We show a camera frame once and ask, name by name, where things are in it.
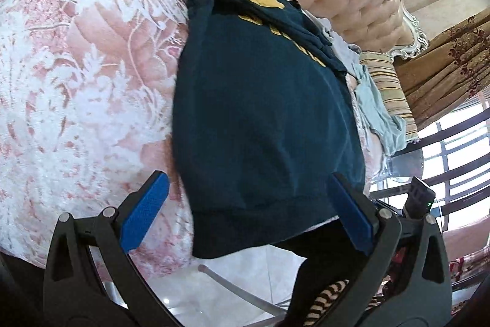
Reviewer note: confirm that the brown patterned curtain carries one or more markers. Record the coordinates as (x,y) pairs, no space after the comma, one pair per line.
(448,70)

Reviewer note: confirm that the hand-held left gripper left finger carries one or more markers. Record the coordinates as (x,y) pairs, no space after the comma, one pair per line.
(147,204)

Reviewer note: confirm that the person's right forearm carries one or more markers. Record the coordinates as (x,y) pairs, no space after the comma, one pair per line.
(325,296)

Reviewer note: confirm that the ornate silver headboard frame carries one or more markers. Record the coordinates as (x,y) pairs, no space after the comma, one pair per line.
(411,32)

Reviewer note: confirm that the striped gold pillow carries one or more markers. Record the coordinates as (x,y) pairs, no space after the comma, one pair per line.
(390,89)

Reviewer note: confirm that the navy sweatshirt with yellow print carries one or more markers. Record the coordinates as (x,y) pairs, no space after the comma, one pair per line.
(260,120)

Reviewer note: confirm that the pink floral bedspread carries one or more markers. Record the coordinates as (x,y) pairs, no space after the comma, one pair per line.
(84,82)

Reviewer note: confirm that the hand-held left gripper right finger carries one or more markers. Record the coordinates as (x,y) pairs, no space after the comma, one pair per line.
(352,212)

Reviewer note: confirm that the black window grille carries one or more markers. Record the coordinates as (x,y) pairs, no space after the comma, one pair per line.
(459,177)

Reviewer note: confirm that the black clothing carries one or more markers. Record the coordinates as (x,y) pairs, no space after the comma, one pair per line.
(321,262)

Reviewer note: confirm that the light blue cloth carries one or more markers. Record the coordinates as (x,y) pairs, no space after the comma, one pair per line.
(377,108)

